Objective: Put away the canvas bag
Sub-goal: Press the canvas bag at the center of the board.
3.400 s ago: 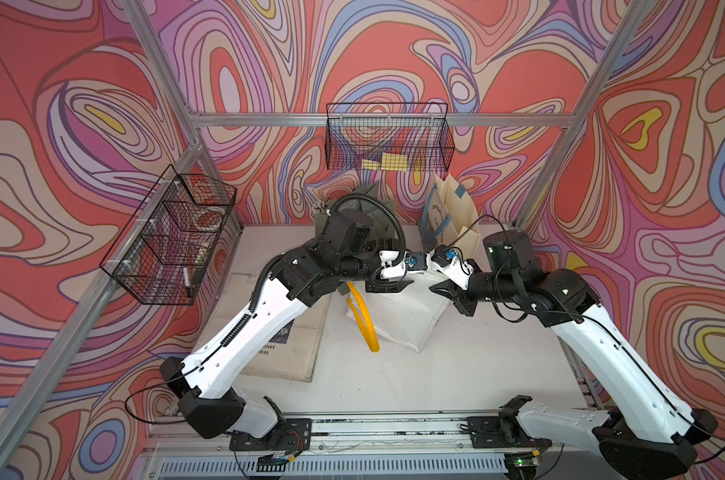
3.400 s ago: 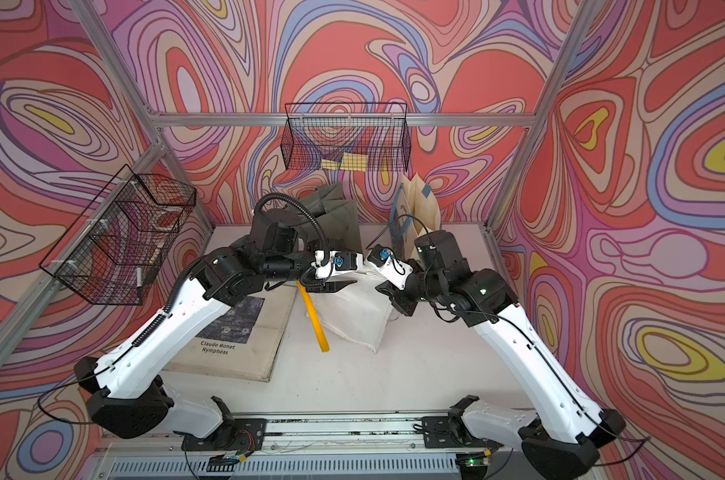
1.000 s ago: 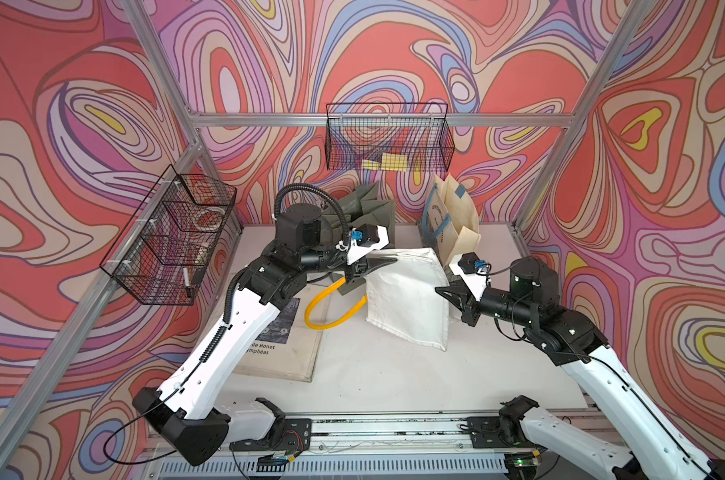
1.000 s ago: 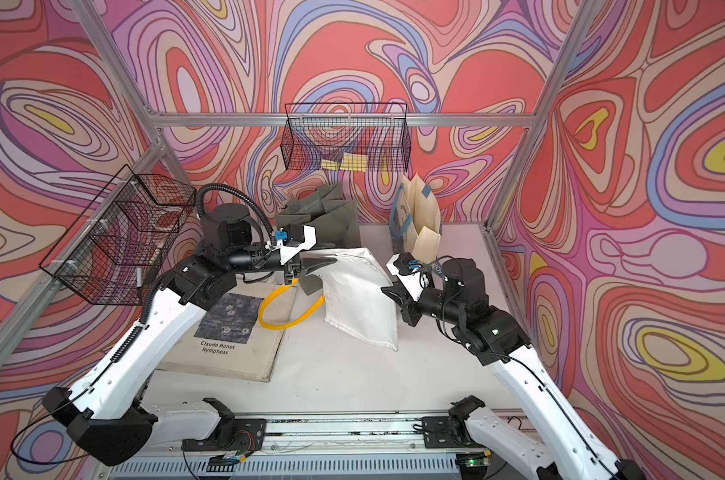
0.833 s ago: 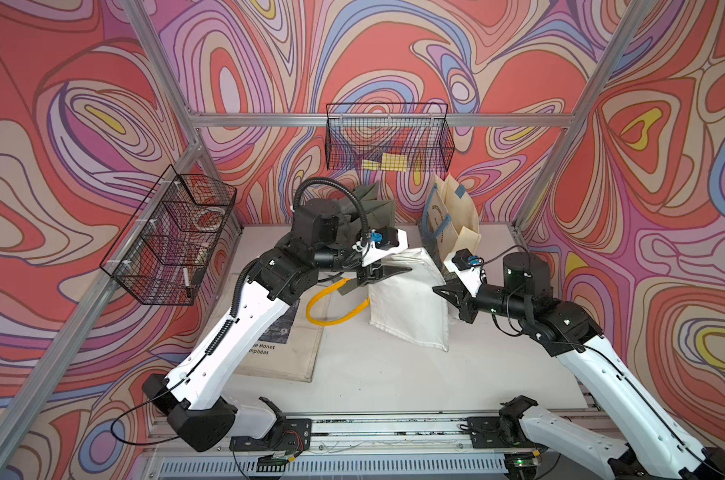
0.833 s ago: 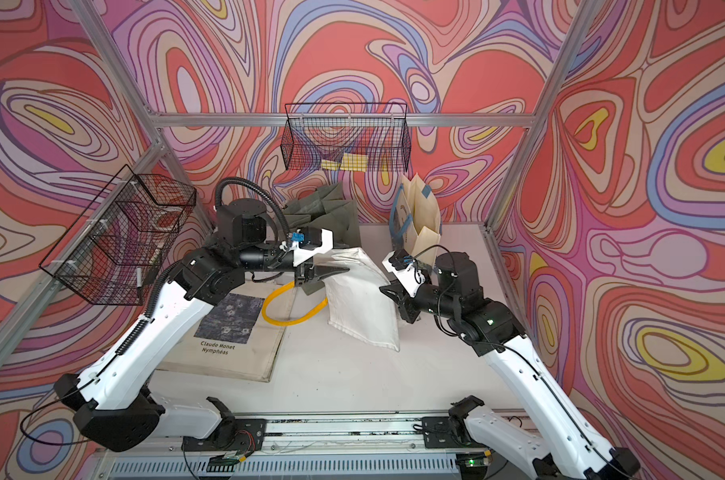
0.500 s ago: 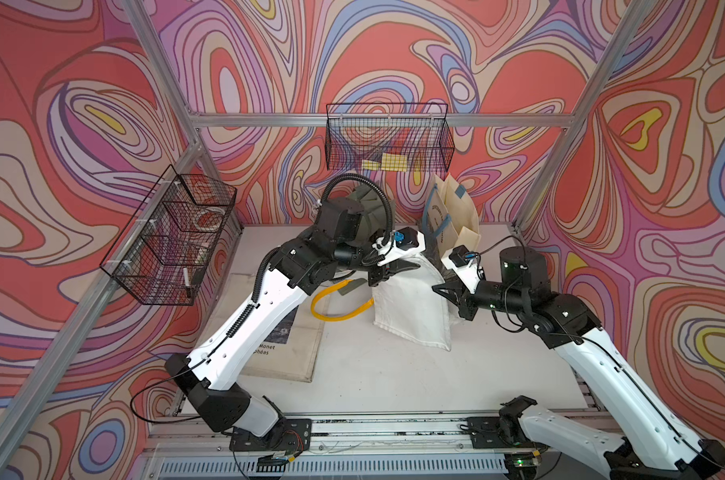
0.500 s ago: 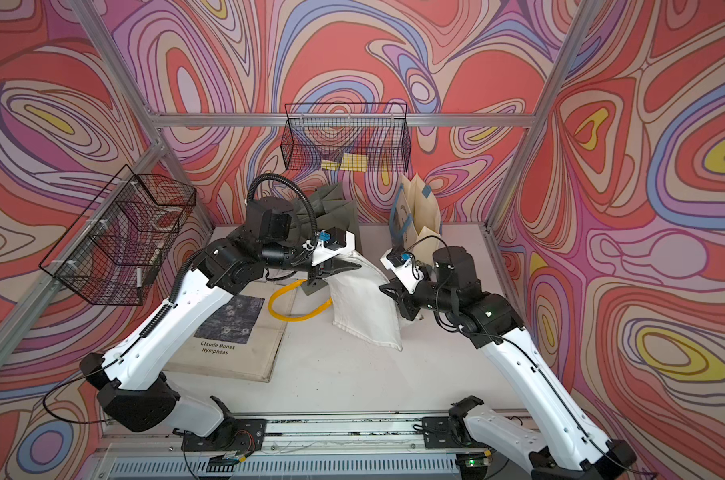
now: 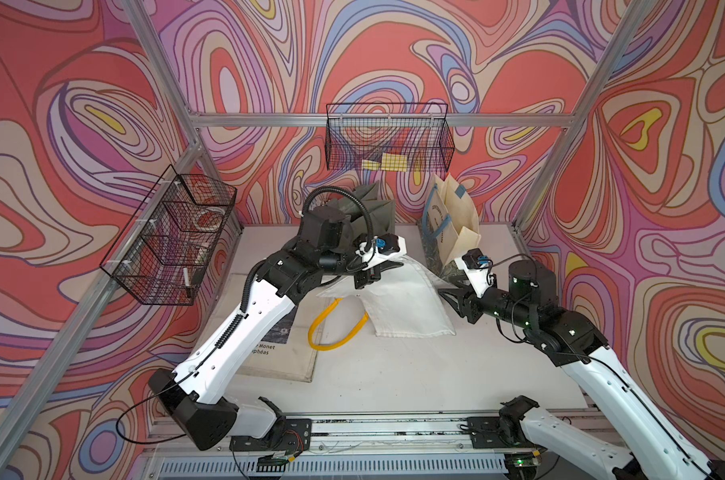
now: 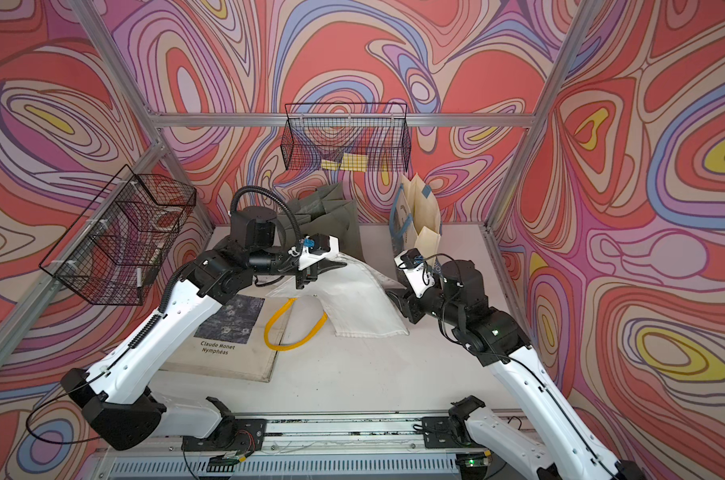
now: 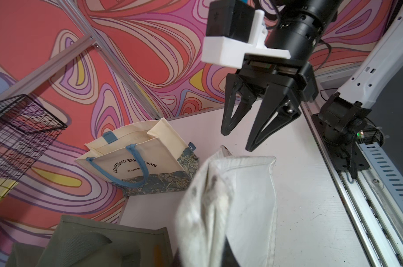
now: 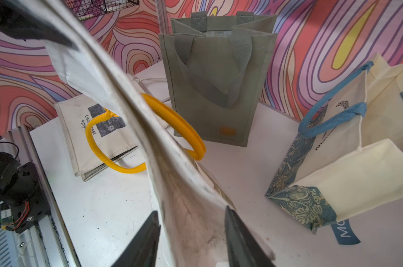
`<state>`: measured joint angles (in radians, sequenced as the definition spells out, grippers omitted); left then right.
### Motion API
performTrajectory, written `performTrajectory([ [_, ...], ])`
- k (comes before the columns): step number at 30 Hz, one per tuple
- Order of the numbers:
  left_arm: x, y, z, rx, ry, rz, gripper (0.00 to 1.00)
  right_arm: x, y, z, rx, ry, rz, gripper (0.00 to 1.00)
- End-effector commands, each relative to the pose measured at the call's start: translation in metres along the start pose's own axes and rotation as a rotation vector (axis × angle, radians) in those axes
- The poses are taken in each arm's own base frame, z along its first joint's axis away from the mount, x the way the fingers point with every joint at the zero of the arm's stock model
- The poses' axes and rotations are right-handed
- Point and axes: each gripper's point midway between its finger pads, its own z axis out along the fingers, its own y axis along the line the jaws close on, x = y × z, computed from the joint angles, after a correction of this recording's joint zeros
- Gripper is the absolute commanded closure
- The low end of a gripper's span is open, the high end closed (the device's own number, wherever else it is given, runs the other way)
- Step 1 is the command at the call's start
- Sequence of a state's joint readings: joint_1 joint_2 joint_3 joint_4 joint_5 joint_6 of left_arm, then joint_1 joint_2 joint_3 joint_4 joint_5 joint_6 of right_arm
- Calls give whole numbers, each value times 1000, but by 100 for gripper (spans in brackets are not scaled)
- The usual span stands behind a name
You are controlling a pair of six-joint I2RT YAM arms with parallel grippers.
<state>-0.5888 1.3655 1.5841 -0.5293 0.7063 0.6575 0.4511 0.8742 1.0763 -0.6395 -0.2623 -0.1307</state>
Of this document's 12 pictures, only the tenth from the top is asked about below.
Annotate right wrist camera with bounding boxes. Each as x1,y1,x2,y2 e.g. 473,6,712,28
395,248,436,298

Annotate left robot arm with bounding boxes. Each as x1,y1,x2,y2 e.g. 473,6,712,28
60,186,342,451

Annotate black wire basket back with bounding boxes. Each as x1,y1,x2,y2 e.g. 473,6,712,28
280,101,412,173

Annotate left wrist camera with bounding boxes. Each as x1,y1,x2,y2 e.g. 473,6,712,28
298,234,340,271

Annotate olive green fabric bag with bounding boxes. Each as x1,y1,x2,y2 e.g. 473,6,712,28
288,183,365,261

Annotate beige bag blue handles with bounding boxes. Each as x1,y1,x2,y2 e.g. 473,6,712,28
389,174,442,257

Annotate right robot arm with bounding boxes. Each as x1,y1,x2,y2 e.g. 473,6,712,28
388,249,645,479

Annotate black wire basket left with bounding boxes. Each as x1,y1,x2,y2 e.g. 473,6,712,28
40,166,196,306

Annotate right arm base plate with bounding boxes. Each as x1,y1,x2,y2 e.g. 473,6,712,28
413,416,488,449

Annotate black wire basket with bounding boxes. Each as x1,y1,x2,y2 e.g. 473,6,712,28
40,166,196,306
280,101,412,173

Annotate white bag yellow handles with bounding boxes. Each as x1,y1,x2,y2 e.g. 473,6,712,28
266,254,409,339

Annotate yellow sticky notes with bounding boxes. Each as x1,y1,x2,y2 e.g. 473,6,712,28
320,153,369,172

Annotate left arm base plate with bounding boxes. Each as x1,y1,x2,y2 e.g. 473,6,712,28
182,418,268,454

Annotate cream canvas tote bag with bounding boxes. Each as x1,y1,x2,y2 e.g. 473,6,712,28
160,295,290,383

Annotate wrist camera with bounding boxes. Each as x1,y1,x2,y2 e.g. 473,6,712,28
298,234,340,271
395,248,436,298

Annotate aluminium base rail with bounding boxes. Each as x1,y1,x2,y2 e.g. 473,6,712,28
91,409,598,480

